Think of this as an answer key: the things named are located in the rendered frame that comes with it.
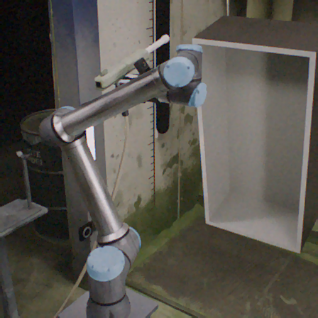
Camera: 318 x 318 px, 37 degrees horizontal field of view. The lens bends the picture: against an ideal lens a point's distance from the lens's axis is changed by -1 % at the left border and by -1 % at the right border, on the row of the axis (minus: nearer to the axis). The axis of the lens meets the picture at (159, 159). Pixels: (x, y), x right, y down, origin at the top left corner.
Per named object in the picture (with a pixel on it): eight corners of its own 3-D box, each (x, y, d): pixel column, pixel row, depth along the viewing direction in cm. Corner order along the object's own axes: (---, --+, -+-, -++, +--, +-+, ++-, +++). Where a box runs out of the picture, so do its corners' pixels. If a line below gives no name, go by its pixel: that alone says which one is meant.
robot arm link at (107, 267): (83, 299, 189) (79, 264, 182) (98, 274, 204) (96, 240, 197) (118, 306, 186) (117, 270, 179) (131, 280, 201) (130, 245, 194)
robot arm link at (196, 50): (199, 48, 155) (199, 84, 161) (204, 42, 166) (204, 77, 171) (172, 47, 158) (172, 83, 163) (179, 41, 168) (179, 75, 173)
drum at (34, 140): (22, 218, 386) (8, 117, 350) (84, 199, 417) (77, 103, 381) (51, 253, 343) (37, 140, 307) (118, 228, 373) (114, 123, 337)
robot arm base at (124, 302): (111, 332, 186) (110, 313, 182) (77, 313, 196) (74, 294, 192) (140, 305, 200) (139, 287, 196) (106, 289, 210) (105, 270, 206)
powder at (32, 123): (11, 121, 351) (11, 118, 350) (77, 107, 379) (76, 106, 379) (39, 143, 311) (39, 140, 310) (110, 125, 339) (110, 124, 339)
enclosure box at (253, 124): (229, 191, 318) (223, 15, 251) (318, 216, 288) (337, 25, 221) (206, 223, 294) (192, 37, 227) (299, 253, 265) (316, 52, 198)
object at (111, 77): (112, 130, 183) (101, 76, 170) (103, 128, 185) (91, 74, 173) (175, 79, 215) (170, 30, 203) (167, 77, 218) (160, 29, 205)
